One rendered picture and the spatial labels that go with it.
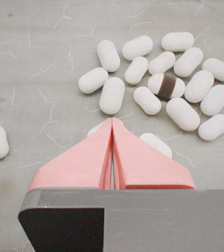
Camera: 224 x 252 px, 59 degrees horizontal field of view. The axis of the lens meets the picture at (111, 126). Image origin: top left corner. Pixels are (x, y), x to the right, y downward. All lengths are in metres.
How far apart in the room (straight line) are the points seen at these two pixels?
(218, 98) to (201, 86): 0.02
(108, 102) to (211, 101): 0.10
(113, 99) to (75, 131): 0.05
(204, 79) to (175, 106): 0.04
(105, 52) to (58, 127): 0.09
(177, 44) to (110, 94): 0.09
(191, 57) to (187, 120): 0.07
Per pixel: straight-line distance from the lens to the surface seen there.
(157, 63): 0.22
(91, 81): 0.20
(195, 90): 0.21
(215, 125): 0.21
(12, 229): 0.22
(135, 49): 0.22
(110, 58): 0.21
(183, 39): 0.24
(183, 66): 0.22
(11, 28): 0.29
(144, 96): 0.20
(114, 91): 0.19
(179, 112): 0.20
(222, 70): 0.24
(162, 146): 0.19
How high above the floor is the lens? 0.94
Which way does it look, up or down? 76 degrees down
